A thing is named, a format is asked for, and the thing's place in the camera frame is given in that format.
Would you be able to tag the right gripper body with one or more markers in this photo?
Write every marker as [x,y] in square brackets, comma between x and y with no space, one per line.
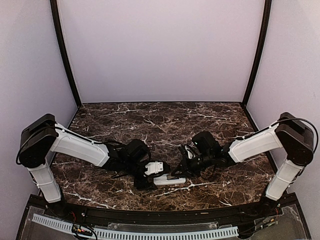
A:
[193,167]

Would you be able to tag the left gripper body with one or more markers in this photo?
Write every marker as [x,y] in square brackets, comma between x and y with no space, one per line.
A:
[141,184]

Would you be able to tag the white remote control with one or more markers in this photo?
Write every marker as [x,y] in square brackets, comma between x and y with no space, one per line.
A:
[162,181]

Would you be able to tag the grey battery cover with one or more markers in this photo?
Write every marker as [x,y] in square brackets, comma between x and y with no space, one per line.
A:
[169,177]

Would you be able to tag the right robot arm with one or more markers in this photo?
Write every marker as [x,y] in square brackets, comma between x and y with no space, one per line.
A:
[297,136]

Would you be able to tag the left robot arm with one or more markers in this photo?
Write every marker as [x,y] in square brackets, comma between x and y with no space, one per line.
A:
[46,135]

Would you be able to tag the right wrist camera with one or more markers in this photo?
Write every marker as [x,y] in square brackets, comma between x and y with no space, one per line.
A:
[187,151]

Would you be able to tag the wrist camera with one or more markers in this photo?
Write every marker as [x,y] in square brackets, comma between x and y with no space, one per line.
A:
[187,151]
[157,168]

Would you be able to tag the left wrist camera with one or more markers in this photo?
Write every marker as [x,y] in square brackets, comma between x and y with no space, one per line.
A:
[157,168]

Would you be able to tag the white slotted cable duct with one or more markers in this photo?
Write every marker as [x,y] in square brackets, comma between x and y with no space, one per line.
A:
[119,231]

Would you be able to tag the black front rail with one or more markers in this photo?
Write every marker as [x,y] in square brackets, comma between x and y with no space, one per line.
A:
[102,216]

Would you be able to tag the right black frame post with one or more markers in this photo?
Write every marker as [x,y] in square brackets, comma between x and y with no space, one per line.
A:
[258,53]

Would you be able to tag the black frame post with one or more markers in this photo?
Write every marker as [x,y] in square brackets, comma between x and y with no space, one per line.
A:
[258,53]
[63,52]

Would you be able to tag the left black frame post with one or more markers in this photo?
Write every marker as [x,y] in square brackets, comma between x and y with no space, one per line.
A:
[63,52]

